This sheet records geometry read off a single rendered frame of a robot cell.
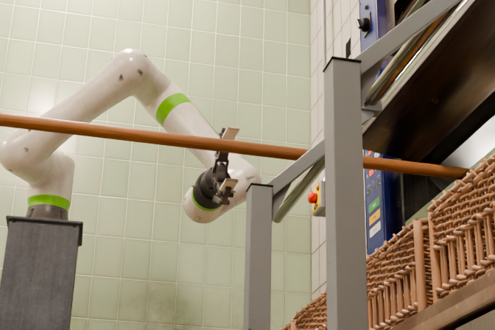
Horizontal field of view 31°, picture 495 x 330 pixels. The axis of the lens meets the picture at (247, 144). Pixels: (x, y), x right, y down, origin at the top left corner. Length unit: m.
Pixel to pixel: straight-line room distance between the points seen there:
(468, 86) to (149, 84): 0.92
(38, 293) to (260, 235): 1.13
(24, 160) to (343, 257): 1.66
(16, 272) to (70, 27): 1.28
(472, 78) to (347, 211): 1.10
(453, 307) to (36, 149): 1.89
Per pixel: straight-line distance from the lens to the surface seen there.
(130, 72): 2.56
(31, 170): 2.69
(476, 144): 2.47
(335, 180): 1.15
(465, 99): 2.28
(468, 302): 0.88
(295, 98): 3.63
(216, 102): 3.54
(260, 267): 1.60
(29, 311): 2.61
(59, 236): 2.67
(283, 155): 2.10
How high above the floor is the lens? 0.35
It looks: 24 degrees up
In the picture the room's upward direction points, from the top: 2 degrees clockwise
